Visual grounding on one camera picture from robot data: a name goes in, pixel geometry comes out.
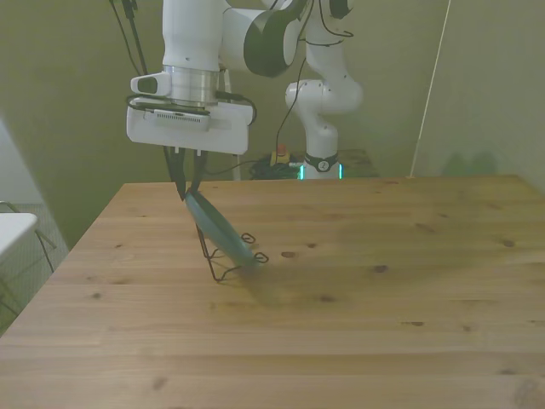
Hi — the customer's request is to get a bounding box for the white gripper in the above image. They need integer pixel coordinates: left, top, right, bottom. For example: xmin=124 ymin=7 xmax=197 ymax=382
xmin=126 ymin=103 xmax=252 ymax=202

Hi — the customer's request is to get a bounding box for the teal round plate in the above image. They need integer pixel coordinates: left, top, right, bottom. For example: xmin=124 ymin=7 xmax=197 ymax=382
xmin=183 ymin=190 xmax=262 ymax=269

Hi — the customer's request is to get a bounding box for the yellow emergency stop box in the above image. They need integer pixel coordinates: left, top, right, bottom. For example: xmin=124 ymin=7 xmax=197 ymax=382
xmin=268 ymin=143 xmax=301 ymax=170

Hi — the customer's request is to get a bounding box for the black tripod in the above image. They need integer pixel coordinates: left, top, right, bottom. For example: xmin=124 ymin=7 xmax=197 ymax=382
xmin=108 ymin=0 xmax=151 ymax=78

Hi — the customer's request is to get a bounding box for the white plastic box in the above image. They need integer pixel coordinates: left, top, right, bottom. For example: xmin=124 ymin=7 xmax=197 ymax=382
xmin=0 ymin=212 xmax=39 ymax=262

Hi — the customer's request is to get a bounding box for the black wire plate stand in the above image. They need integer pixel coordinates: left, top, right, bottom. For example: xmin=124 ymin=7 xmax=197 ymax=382
xmin=194 ymin=225 xmax=270 ymax=284

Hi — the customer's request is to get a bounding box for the white slanted cord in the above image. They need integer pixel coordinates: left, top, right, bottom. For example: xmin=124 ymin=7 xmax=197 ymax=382
xmin=408 ymin=0 xmax=453 ymax=179

